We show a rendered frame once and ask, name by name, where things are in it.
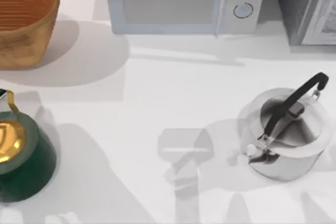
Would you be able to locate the pale microwave oven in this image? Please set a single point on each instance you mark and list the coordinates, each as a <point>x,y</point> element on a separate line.
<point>168,3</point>

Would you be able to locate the microwave knob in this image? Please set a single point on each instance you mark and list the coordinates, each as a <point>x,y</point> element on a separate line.
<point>243,10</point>

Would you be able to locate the brown wicker basket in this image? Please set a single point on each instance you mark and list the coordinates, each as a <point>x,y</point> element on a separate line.
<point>26,35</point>

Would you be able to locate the green kettle with gold lid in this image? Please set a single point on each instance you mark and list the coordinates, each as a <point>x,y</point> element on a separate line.
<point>23,161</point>

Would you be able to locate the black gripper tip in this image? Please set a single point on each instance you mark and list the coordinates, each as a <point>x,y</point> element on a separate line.
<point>2,93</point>

